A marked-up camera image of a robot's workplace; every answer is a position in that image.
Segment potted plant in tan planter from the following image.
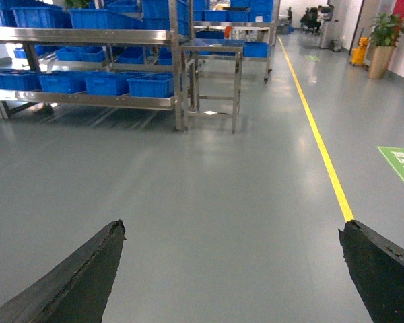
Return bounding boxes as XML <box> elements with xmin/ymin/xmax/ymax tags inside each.
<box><xmin>368</xmin><ymin>13</ymin><xmax>404</xmax><ymax>79</ymax></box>

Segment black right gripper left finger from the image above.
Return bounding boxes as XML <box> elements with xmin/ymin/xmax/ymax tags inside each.
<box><xmin>0</xmin><ymin>220</ymin><xmax>126</xmax><ymax>322</ymax></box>

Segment blue bin shelf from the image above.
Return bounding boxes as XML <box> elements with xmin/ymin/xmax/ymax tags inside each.
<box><xmin>0</xmin><ymin>70</ymin><xmax>41</xmax><ymax>91</ymax></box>
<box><xmin>38</xmin><ymin>71</ymin><xmax>88</xmax><ymax>94</ymax></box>
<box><xmin>85</xmin><ymin>71</ymin><xmax>146</xmax><ymax>96</ymax></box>

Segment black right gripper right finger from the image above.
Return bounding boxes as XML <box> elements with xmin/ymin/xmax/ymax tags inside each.
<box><xmin>339</xmin><ymin>220</ymin><xmax>404</xmax><ymax>322</ymax></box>

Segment far steel shelf rack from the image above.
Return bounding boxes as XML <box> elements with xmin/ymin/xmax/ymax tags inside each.
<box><xmin>192</xmin><ymin>1</ymin><xmax>280</xmax><ymax>83</ymax></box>

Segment small stainless steel table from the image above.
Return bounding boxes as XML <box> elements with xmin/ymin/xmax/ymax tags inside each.
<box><xmin>180</xmin><ymin>38</ymin><xmax>245</xmax><ymax>133</ymax></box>

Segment yellow mop bucket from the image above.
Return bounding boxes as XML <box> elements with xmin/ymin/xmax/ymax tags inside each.
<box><xmin>350</xmin><ymin>37</ymin><xmax>369</xmax><ymax>66</ymax></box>

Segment blue bin on bottom shelf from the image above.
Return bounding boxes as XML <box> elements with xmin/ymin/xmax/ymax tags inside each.
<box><xmin>127</xmin><ymin>73</ymin><xmax>174</xmax><ymax>98</ymax></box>

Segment stainless steel shelf rack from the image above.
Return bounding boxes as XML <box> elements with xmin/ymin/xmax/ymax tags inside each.
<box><xmin>0</xmin><ymin>1</ymin><xmax>193</xmax><ymax>131</ymax></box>

